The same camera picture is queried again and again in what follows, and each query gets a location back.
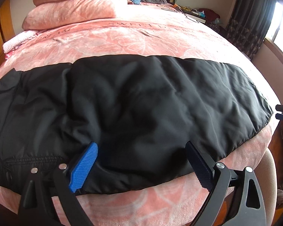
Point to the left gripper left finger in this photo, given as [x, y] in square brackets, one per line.
[36, 204]

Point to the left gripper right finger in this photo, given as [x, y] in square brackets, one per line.
[247, 205]

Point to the black pants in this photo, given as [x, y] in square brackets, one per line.
[141, 111]

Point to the dark patterned curtain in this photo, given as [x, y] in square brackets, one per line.
[249, 24]

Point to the red cloth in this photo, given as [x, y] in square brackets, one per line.
[210, 15]

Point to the pink bed cover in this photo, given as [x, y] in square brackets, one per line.
[143, 30]

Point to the pink white towel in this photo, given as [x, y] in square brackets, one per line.
[15, 42]

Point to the wooden wardrobe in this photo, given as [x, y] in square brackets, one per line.
[6, 27]

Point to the lower pink pillow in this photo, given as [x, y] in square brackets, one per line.
[56, 14]

